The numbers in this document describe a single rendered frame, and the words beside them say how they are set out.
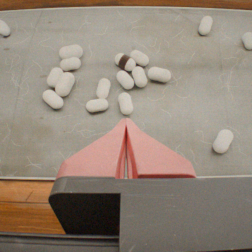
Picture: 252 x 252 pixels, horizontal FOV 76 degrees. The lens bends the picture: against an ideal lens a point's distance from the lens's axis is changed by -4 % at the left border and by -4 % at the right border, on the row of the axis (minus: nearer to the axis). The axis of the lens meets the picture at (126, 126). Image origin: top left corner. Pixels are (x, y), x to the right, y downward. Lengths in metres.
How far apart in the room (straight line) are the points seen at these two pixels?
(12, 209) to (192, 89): 0.30
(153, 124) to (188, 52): 0.14
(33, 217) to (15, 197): 0.04
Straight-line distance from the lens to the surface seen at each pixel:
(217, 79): 0.31
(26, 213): 0.25
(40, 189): 0.25
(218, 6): 0.41
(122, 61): 0.27
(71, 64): 0.28
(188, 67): 0.30
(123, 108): 0.23
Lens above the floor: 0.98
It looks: 76 degrees down
